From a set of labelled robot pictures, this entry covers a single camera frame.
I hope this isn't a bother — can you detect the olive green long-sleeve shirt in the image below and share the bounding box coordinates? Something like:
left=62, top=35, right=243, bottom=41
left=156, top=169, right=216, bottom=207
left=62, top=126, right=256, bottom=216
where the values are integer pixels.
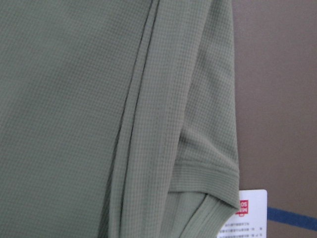
left=0, top=0, right=240, bottom=238

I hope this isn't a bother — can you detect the white shirt hang tag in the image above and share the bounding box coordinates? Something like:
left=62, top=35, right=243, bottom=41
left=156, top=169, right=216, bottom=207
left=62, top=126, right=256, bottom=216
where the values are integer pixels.
left=217, top=189, right=267, bottom=238

